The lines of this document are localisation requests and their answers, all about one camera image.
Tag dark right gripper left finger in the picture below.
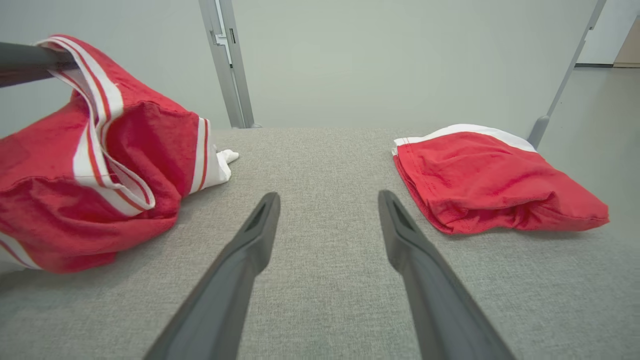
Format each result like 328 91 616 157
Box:
144 191 282 360

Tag grey slanted frame leg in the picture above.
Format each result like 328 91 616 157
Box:
527 0 608 150

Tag red white-striped shorts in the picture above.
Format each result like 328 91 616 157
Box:
391 123 611 236

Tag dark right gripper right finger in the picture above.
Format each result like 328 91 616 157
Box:
378 189 517 360

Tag red white jersey shirt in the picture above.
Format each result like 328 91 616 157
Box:
0 34 240 273

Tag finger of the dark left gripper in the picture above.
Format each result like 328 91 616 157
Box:
0 41 79 89

